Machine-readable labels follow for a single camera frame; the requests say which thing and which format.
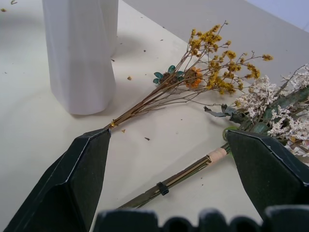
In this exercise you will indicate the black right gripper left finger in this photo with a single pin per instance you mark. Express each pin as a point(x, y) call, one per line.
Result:
point(72, 178)

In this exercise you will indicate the white dried flower bunch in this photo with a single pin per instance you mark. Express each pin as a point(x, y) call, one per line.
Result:
point(268, 106)

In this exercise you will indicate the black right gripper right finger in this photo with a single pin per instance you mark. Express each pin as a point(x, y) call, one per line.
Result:
point(263, 174)

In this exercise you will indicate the white twisted ceramic vase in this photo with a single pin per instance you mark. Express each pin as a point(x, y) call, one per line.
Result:
point(79, 55)

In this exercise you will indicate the yellow dried flower bunch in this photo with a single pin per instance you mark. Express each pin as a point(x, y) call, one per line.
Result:
point(207, 70)

